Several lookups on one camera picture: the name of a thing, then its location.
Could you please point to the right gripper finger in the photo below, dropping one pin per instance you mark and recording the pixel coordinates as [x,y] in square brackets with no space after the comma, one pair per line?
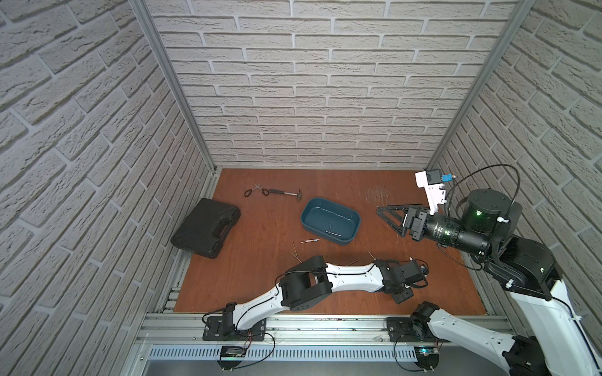
[397,208]
[395,220]

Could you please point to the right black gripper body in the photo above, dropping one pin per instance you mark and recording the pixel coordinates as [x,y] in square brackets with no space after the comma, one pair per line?
[417,230]

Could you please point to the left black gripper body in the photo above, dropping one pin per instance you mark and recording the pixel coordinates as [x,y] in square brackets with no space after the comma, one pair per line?
[404,282]

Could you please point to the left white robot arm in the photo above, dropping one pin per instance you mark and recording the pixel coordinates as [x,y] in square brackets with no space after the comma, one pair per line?
[309,283]

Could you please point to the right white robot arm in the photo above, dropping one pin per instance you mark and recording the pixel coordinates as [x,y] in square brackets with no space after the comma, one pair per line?
[526,269]

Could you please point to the teal plastic storage box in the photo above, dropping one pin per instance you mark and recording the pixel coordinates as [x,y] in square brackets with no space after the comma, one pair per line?
[321,215]

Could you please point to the right controller board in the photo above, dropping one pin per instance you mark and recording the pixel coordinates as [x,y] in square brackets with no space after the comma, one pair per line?
[427,358]

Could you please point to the controller board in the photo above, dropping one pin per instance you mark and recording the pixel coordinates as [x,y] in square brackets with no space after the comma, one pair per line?
[231,357]
[427,358]

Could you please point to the black plastic tool case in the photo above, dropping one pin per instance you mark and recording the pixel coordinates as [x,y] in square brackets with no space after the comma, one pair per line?
[205,229]

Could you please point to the left controller board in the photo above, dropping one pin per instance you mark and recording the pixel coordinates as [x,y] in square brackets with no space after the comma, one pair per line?
[231,357]

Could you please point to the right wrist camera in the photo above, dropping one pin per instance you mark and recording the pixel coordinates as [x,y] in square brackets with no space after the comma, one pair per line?
[433,182]

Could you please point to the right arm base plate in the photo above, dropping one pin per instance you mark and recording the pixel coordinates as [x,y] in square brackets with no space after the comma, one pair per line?
[407,329]

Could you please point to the small black-handled hammer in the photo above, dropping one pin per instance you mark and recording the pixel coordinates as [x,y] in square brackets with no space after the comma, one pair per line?
[298,196]

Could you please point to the black-handled scissors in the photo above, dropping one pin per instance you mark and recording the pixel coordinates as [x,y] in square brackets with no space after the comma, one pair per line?
[258,188]

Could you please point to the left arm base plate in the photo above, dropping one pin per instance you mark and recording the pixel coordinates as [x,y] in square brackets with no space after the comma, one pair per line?
[219,329]

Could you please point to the aluminium front rail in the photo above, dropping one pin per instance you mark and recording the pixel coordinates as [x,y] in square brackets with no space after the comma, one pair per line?
[178,336]

